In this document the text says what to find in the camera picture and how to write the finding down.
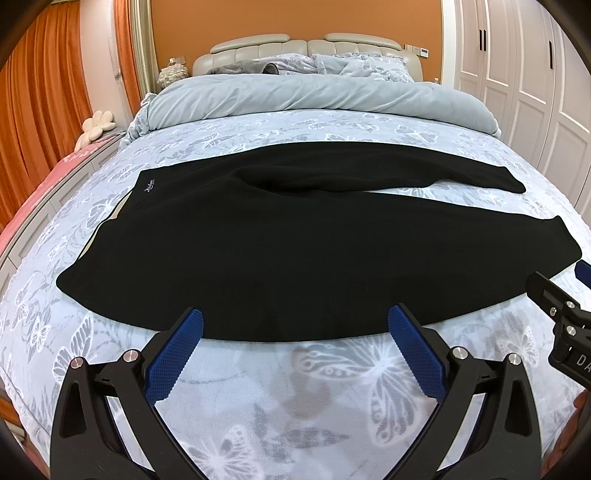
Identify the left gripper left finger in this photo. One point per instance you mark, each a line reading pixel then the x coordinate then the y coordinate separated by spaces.
pixel 85 440

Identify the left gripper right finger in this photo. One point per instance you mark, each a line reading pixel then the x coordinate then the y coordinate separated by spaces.
pixel 505 442

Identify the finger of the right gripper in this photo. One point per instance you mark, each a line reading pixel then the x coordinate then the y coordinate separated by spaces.
pixel 583 272
pixel 550 298

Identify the black pants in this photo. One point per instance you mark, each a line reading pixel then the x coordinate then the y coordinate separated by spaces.
pixel 311 241

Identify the white wardrobe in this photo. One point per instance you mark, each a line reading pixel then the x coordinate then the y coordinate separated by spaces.
pixel 518 61

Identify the grey drawer cabinet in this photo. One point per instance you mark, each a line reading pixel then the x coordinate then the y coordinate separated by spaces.
pixel 33 227

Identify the pink cabinet top mat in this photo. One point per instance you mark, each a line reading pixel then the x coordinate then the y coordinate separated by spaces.
pixel 64 170

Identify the white flower plush cushion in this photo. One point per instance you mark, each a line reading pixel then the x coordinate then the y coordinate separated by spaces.
pixel 94 127

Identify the butterfly print pillow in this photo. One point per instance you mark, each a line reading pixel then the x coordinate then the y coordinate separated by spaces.
pixel 364 65

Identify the orange curtain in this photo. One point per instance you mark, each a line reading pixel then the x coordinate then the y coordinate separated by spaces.
pixel 43 103

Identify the grey folded duvet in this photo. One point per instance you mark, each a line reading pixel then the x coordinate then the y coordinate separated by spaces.
pixel 218 96

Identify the white bedside ornament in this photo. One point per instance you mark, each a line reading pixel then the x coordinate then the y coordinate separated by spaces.
pixel 174 71

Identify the beige padded headboard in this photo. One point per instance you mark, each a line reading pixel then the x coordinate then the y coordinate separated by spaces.
pixel 262 46

